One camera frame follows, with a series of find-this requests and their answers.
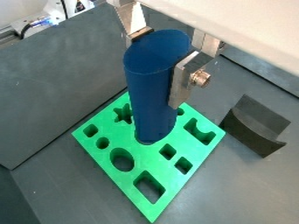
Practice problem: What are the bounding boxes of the black curved block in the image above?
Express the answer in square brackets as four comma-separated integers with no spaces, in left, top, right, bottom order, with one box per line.
[219,94,291,158]

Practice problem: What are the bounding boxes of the green shape sorter board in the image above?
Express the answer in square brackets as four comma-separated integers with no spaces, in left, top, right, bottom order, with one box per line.
[73,94,226,222]

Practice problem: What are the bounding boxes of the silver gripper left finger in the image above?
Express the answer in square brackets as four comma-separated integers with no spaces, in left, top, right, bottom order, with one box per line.
[107,0,154,47]

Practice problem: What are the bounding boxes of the dark grey mat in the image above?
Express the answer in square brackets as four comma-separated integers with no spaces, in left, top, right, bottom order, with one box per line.
[0,3,127,170]

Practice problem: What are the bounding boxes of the blue oval cylinder peg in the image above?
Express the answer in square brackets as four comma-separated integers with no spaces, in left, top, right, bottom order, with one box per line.
[123,30,191,144]

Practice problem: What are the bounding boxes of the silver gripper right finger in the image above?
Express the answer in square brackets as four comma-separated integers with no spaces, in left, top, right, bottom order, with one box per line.
[169,29,226,109]

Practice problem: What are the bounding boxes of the white robot base equipment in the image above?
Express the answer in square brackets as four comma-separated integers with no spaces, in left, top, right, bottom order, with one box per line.
[0,0,101,43]

